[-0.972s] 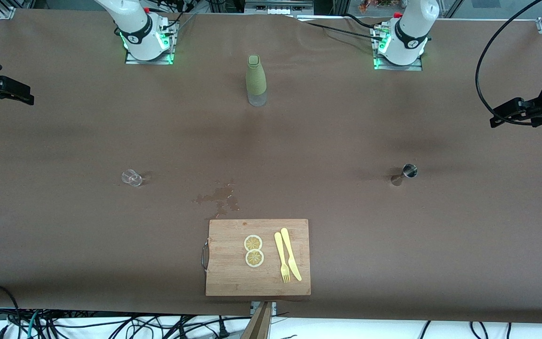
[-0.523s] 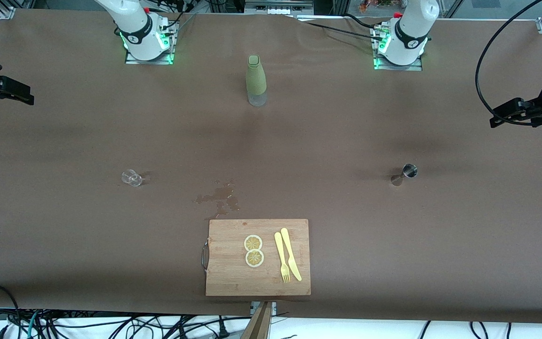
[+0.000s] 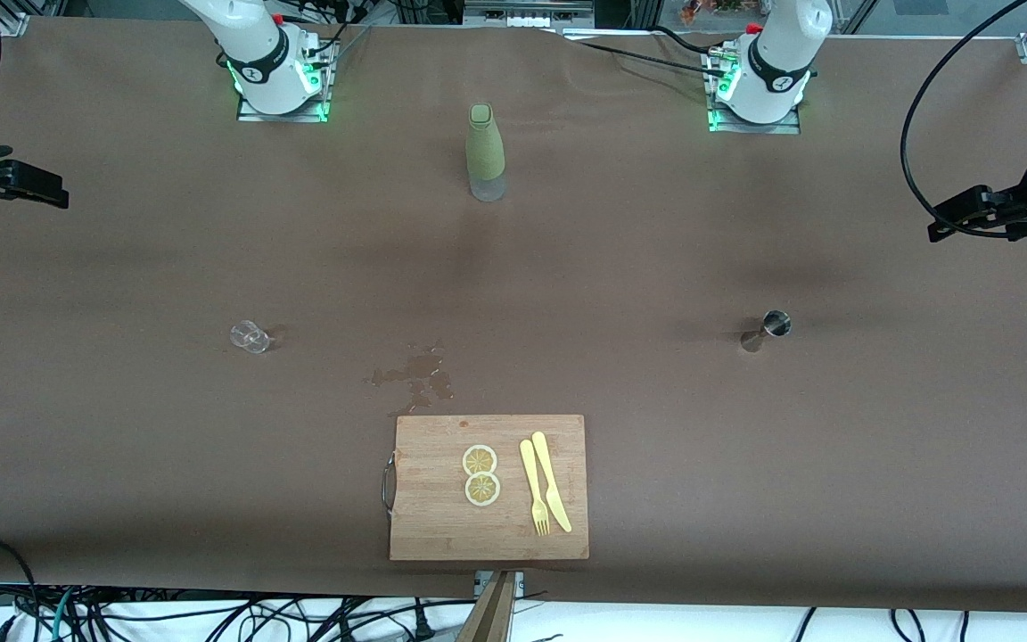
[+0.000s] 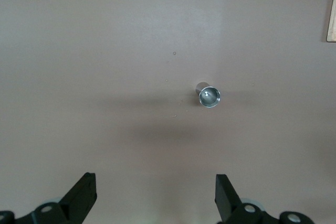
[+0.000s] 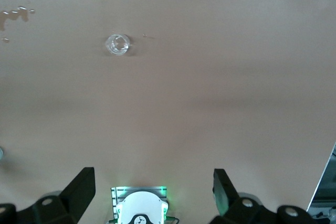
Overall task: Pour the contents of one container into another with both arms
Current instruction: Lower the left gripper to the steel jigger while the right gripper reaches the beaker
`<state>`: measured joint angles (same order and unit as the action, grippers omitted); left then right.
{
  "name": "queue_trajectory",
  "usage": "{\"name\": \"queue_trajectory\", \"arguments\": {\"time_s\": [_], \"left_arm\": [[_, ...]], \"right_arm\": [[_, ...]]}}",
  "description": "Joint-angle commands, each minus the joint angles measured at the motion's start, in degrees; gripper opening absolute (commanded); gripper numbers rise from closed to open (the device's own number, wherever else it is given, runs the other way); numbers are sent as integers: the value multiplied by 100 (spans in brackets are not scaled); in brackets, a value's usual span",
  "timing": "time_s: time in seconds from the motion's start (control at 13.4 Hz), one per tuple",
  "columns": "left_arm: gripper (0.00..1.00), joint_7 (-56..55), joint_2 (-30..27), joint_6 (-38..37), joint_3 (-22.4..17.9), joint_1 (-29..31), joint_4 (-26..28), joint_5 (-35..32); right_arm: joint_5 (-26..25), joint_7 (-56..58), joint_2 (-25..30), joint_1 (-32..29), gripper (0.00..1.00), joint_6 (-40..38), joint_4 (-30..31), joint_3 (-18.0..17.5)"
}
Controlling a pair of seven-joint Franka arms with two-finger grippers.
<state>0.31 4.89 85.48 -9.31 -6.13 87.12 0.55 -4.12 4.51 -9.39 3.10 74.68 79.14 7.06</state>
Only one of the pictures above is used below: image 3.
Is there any steel double jigger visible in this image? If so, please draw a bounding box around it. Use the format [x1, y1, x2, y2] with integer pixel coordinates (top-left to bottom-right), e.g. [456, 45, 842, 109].
[739, 309, 793, 354]

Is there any clear glass measuring cup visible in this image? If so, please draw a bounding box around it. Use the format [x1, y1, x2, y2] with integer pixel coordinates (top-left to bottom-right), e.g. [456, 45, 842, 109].
[229, 318, 271, 355]

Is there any brown table mat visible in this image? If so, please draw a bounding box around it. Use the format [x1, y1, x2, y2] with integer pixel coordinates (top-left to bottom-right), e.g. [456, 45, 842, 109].
[0, 16, 1027, 616]

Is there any green sleeved glass bottle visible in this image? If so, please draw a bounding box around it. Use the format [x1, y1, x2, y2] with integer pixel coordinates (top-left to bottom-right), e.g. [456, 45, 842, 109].
[465, 103, 507, 203]

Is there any grey metal power strip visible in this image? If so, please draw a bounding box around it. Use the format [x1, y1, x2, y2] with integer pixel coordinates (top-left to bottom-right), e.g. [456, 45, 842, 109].
[463, 0, 596, 29]

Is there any yellow plastic knife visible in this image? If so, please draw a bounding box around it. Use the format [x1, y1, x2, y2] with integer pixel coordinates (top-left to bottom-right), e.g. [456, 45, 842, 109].
[531, 431, 573, 534]

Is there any yellow plastic fork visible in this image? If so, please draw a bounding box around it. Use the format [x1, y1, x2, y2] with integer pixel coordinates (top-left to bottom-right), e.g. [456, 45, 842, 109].
[519, 439, 552, 537]

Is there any wooden cutting board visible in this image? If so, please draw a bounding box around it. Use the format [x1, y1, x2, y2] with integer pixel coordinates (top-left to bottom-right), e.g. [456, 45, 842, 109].
[381, 414, 590, 563]

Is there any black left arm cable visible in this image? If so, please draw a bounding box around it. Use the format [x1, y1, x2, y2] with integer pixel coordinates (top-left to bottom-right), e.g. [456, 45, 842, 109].
[900, 0, 1027, 241]

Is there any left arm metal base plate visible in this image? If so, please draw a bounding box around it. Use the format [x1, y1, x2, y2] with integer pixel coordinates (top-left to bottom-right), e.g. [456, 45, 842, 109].
[703, 45, 804, 136]

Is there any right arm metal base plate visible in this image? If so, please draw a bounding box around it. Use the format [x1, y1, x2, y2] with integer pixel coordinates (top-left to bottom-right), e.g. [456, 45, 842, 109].
[235, 36, 341, 124]

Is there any black base power cable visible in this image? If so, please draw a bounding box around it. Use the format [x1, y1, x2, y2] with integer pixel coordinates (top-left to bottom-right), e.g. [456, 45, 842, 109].
[558, 34, 733, 81]

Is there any teal cable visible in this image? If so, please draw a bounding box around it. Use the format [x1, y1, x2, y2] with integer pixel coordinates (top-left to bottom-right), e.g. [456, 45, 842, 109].
[50, 588, 78, 642]

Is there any small metal bracket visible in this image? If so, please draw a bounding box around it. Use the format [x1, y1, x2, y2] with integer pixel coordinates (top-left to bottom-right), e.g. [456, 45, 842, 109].
[474, 571, 526, 597]

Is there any wooden camera post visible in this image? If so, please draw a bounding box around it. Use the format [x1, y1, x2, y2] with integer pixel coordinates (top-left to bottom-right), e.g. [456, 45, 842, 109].
[458, 571, 516, 642]

